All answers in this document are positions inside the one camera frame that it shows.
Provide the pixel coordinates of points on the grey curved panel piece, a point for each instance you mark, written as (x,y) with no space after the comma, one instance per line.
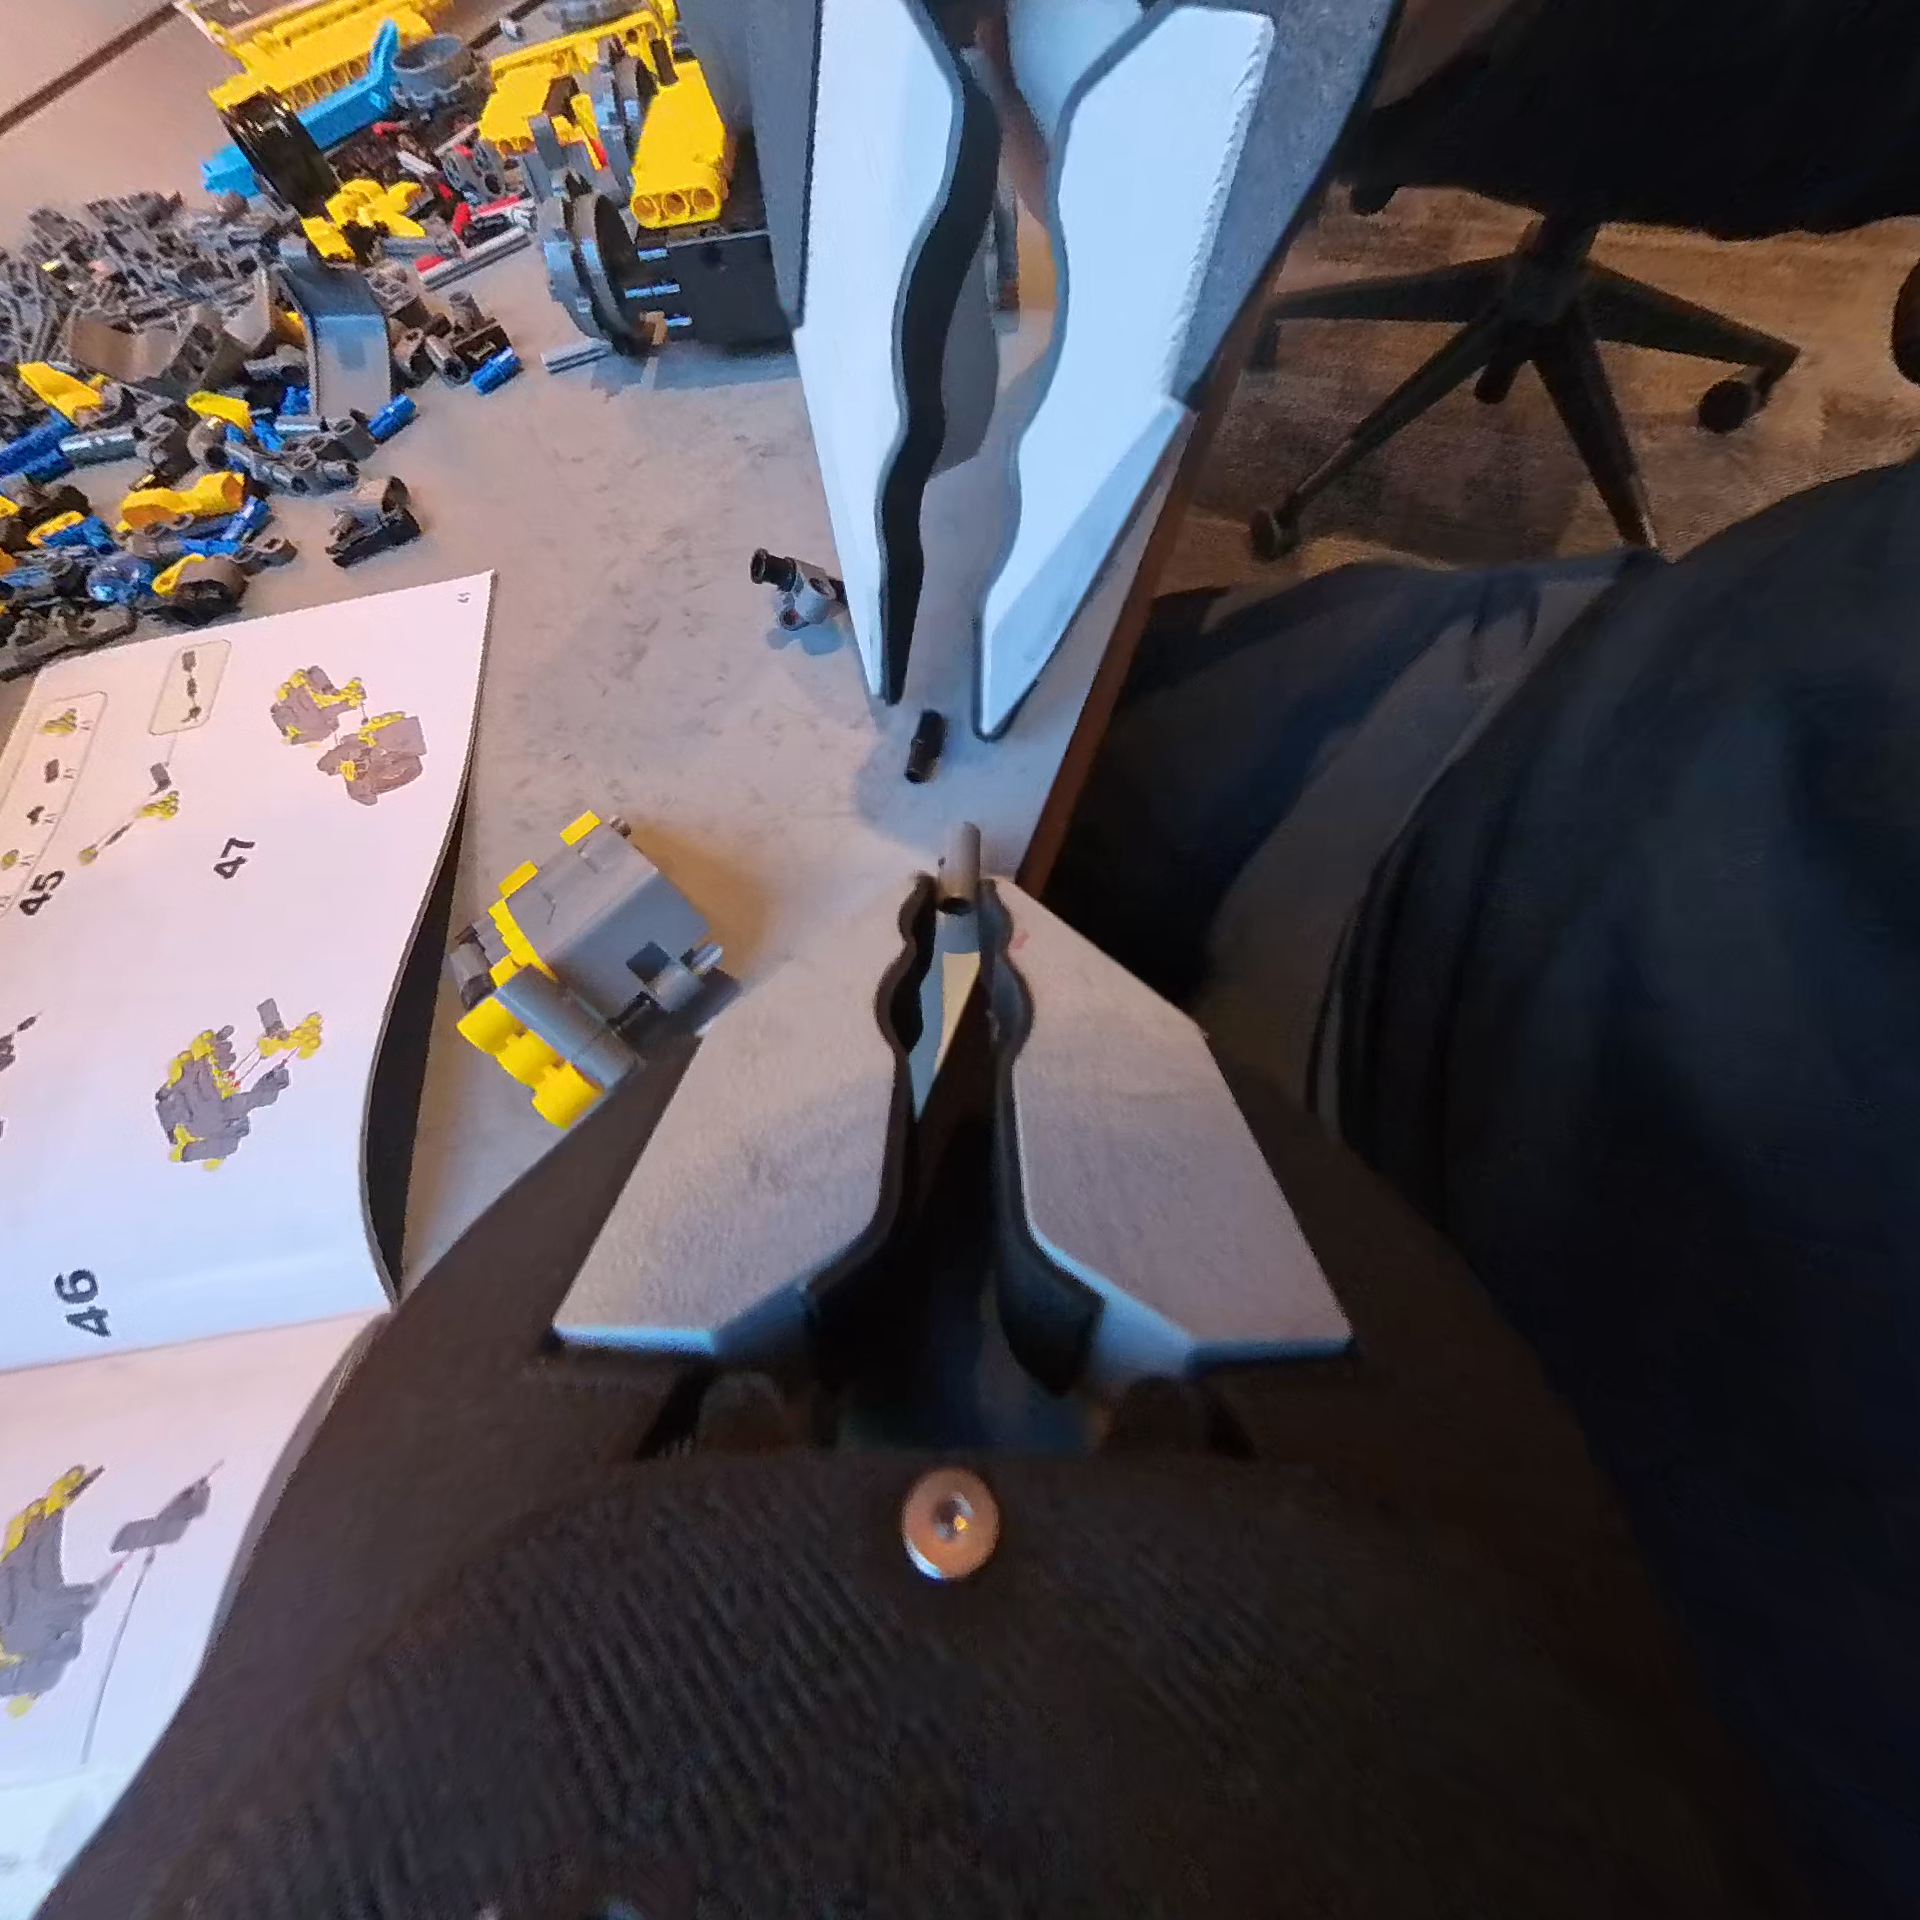
(341,353)

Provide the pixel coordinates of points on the white building instruction booklet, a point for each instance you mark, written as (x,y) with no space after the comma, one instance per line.
(224,1125)

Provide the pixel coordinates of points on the black pin piece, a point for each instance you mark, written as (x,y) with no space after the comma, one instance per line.
(925,745)

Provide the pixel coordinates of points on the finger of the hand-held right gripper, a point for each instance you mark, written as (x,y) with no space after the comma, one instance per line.
(863,300)
(1155,224)

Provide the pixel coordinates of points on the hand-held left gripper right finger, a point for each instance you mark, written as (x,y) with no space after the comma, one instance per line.
(1141,1170)

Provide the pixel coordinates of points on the person's dark top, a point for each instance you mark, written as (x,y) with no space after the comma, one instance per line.
(1723,1049)

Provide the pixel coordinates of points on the pile of loose building bricks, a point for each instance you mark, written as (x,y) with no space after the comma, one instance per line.
(75,283)

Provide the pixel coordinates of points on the light grey axle rod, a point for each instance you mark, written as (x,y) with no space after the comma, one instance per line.
(582,360)

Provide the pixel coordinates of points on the yellow black brick vehicle model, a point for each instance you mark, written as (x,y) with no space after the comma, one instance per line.
(681,136)

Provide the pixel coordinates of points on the yellow blue beam assembly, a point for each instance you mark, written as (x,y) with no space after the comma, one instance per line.
(330,112)

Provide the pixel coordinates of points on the grey connector with black pin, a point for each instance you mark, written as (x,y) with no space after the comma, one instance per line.
(810,600)

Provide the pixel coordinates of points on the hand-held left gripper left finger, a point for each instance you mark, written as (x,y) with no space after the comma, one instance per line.
(750,1154)

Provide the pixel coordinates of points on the black office chair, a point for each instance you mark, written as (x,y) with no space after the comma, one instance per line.
(1559,300)

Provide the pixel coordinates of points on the black angled connector piece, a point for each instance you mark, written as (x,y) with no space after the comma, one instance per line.
(376,528)

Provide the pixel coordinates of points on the grey yellow brick subassembly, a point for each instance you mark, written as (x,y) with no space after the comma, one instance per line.
(616,900)

